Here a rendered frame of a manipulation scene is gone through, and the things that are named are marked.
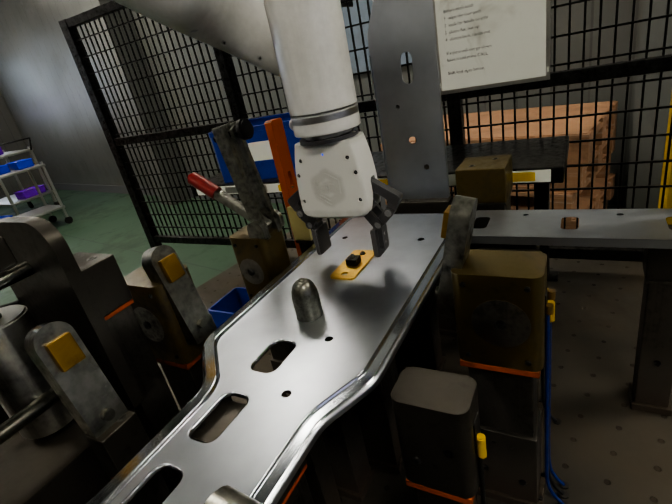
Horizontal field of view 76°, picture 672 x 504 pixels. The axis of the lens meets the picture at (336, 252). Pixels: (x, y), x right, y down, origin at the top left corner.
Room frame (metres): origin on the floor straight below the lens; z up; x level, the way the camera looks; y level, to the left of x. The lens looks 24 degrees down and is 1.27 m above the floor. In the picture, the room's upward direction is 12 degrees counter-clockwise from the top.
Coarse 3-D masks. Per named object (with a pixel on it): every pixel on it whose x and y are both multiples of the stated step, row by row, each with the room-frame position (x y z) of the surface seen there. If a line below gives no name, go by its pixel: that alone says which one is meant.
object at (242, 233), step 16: (240, 240) 0.62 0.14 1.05; (256, 240) 0.60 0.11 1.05; (272, 240) 0.62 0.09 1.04; (240, 256) 0.63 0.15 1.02; (256, 256) 0.61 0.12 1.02; (272, 256) 0.61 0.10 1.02; (288, 256) 0.64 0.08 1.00; (256, 272) 0.61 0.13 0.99; (272, 272) 0.60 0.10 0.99; (256, 288) 0.62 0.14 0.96; (272, 352) 0.63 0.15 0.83; (288, 352) 0.61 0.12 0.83
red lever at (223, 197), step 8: (192, 176) 0.68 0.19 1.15; (200, 176) 0.68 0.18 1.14; (192, 184) 0.68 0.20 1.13; (200, 184) 0.67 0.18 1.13; (208, 184) 0.67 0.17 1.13; (208, 192) 0.66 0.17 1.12; (216, 192) 0.66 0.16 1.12; (224, 192) 0.67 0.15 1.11; (224, 200) 0.65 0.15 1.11; (232, 200) 0.65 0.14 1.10; (232, 208) 0.65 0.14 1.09; (240, 208) 0.64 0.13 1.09; (264, 216) 0.63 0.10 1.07
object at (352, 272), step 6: (354, 252) 0.59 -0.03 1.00; (366, 252) 0.58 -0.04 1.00; (372, 252) 0.57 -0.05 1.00; (348, 258) 0.55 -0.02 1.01; (354, 258) 0.55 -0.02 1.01; (360, 258) 0.55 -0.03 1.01; (366, 258) 0.56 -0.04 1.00; (342, 264) 0.56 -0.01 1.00; (348, 264) 0.55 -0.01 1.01; (354, 264) 0.54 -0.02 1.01; (360, 264) 0.54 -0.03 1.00; (366, 264) 0.54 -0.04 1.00; (336, 270) 0.54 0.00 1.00; (342, 270) 0.54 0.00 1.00; (348, 270) 0.53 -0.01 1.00; (354, 270) 0.53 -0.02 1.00; (360, 270) 0.53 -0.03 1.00; (330, 276) 0.53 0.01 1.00; (336, 276) 0.52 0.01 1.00; (342, 276) 0.52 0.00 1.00; (348, 276) 0.52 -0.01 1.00; (354, 276) 0.51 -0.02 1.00
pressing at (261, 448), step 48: (336, 240) 0.65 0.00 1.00; (432, 240) 0.58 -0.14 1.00; (288, 288) 0.52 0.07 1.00; (336, 288) 0.49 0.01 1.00; (384, 288) 0.47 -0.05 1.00; (240, 336) 0.43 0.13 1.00; (288, 336) 0.41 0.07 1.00; (336, 336) 0.39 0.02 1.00; (384, 336) 0.37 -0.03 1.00; (240, 384) 0.34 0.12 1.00; (288, 384) 0.33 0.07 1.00; (336, 384) 0.32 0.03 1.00; (192, 432) 0.30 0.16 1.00; (240, 432) 0.28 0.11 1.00; (288, 432) 0.27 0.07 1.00; (144, 480) 0.25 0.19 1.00; (192, 480) 0.24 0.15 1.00; (240, 480) 0.23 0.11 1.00; (288, 480) 0.23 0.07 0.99
